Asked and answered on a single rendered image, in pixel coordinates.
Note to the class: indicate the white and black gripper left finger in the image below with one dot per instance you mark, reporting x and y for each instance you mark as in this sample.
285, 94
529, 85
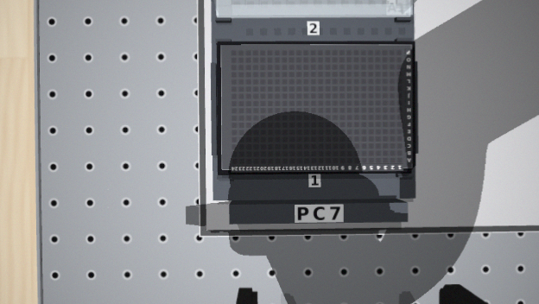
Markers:
246, 296

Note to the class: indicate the dark grey multi-well plate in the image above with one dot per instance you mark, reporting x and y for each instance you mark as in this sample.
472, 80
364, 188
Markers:
316, 107

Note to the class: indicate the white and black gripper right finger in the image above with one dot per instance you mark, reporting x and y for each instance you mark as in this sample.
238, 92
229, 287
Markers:
457, 294

